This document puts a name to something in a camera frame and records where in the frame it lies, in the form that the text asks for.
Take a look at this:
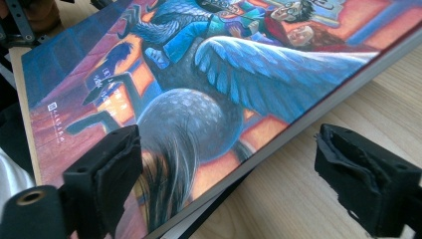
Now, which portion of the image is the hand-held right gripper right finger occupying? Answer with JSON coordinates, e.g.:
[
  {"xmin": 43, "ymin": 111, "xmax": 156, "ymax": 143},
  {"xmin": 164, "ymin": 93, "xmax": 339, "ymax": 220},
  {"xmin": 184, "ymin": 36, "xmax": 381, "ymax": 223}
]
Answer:
[{"xmin": 314, "ymin": 122, "xmax": 422, "ymax": 239}]

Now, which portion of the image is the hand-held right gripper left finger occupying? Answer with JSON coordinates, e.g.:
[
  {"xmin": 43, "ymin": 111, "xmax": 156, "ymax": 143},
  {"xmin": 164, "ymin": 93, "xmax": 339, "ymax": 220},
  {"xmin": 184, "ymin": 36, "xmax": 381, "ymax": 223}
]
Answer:
[{"xmin": 62, "ymin": 123, "xmax": 144, "ymax": 239}]

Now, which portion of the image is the red illustrated book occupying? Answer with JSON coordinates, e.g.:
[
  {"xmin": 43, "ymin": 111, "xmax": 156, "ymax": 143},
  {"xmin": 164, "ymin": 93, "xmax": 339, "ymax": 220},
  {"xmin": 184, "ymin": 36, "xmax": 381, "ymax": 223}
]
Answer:
[{"xmin": 21, "ymin": 0, "xmax": 422, "ymax": 239}]

